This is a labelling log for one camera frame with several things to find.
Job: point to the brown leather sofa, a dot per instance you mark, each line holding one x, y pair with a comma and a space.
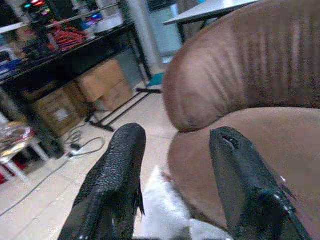
250, 87

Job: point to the large brown cardboard box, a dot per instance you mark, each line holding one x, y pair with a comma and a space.
105, 82

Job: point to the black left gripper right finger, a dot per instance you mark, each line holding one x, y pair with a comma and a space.
247, 180

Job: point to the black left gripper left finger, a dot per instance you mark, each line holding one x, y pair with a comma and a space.
112, 180

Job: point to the cardboard box with white label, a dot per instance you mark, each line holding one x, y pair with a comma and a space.
56, 110

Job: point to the black metal shelf rack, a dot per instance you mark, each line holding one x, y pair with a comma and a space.
75, 50

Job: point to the white folding table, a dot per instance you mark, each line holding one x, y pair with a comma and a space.
205, 12

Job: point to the white fluffy pillow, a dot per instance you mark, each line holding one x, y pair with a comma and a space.
165, 207

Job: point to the teal floor object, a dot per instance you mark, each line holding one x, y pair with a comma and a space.
156, 79

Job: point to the white power strip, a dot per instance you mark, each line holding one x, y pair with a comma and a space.
75, 151

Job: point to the small white side table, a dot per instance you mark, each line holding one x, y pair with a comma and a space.
17, 152

